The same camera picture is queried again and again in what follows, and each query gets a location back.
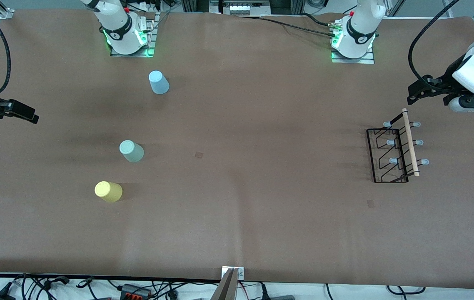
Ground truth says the black wire cup holder rack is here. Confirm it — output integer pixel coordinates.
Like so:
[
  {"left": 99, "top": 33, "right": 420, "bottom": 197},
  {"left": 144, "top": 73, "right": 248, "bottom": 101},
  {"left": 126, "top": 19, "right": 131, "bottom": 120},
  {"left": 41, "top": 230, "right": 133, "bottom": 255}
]
[{"left": 366, "top": 108, "right": 430, "bottom": 184}]

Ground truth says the pale green plastic cup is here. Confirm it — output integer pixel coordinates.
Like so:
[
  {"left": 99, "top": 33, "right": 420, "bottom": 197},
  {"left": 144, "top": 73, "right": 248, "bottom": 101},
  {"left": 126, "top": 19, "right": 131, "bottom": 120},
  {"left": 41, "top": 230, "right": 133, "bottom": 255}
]
[{"left": 119, "top": 140, "right": 145, "bottom": 163}]

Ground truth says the yellow plastic cup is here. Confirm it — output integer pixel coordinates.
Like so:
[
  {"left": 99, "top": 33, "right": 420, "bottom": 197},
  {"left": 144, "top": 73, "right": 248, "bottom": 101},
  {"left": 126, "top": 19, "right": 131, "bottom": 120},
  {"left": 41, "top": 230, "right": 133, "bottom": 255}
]
[{"left": 95, "top": 181, "right": 123, "bottom": 203}]

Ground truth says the light blue plastic cup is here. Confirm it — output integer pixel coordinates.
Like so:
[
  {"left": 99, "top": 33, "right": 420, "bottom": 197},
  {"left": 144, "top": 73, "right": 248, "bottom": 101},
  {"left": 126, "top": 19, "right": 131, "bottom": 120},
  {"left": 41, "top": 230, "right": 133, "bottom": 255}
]
[{"left": 148, "top": 70, "right": 170, "bottom": 95}]

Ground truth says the white power strip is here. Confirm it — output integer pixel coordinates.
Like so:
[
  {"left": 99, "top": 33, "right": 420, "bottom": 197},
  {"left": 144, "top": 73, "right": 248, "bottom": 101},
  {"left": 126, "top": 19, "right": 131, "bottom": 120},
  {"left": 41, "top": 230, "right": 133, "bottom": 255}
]
[{"left": 135, "top": 0, "right": 167, "bottom": 13}]

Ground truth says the grey terminal device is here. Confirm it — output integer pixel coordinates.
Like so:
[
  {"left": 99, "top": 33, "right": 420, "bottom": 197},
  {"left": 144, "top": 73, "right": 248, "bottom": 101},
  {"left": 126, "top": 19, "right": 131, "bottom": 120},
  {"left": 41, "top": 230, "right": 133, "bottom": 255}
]
[{"left": 209, "top": 0, "right": 272, "bottom": 16}]

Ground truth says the black orange connector block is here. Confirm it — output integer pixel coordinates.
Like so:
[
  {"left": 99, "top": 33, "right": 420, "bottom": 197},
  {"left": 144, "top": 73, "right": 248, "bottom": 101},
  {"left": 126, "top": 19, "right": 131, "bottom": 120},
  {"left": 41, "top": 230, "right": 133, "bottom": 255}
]
[{"left": 120, "top": 284, "right": 153, "bottom": 299}]

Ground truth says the brown table cover sheet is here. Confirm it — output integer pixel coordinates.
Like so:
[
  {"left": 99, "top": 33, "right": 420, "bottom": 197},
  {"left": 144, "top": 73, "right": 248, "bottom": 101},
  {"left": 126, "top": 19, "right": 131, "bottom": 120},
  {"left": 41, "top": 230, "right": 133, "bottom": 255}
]
[{"left": 0, "top": 9, "right": 474, "bottom": 290}]

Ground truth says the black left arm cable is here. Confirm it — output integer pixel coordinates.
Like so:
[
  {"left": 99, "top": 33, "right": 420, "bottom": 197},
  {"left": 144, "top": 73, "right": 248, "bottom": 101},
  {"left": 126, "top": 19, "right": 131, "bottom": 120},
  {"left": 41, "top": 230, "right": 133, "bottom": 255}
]
[{"left": 408, "top": 0, "right": 462, "bottom": 83}]

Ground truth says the aluminium left arm base plate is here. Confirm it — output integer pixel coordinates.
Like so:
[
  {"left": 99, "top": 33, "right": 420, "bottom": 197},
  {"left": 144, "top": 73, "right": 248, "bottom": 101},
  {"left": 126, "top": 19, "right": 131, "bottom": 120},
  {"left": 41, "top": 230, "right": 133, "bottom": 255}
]
[{"left": 331, "top": 46, "right": 376, "bottom": 65}]

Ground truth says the black table cable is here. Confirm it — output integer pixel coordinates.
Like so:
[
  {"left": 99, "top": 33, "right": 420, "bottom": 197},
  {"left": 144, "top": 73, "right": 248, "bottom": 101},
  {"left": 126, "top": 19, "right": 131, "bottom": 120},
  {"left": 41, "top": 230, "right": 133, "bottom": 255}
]
[{"left": 237, "top": 15, "right": 339, "bottom": 39}]

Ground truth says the aluminium right arm base plate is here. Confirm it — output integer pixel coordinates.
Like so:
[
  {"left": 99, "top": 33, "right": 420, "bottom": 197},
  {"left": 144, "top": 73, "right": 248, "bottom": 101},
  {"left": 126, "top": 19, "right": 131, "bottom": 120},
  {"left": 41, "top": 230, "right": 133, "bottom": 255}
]
[{"left": 110, "top": 12, "right": 157, "bottom": 58}]

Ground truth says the black looped floor cable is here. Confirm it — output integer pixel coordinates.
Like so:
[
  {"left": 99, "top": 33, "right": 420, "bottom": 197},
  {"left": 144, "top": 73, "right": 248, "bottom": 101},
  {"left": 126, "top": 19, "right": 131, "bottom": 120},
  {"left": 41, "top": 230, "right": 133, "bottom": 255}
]
[{"left": 387, "top": 285, "right": 426, "bottom": 295}]

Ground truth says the aluminium camera stand profile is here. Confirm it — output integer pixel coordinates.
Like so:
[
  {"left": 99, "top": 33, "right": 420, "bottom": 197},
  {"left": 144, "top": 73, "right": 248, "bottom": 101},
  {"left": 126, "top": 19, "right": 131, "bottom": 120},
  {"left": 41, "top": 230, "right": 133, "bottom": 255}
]
[{"left": 210, "top": 267, "right": 245, "bottom": 300}]

